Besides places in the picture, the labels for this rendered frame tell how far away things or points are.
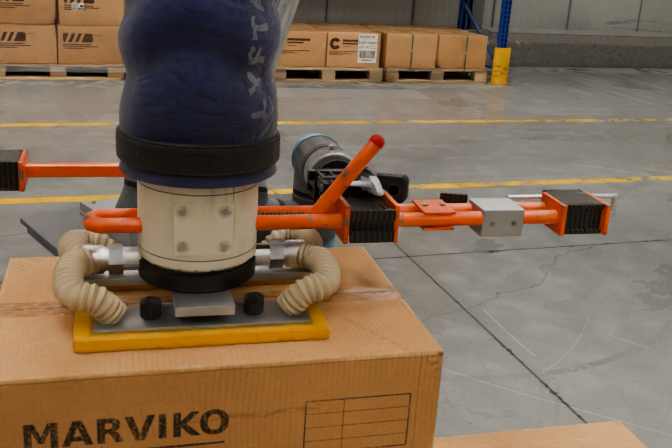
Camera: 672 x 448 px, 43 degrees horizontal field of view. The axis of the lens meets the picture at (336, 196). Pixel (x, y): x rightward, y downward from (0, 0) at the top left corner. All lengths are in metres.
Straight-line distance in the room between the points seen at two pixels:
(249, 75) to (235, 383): 0.40
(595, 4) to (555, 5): 0.60
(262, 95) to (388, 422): 0.48
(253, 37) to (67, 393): 0.50
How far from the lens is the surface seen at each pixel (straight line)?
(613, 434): 1.88
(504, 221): 1.33
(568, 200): 1.39
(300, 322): 1.17
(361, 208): 1.26
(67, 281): 1.16
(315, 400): 1.16
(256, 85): 1.11
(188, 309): 1.15
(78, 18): 8.30
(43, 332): 1.21
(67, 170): 1.47
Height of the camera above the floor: 1.49
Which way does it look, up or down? 17 degrees down
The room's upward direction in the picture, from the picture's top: 4 degrees clockwise
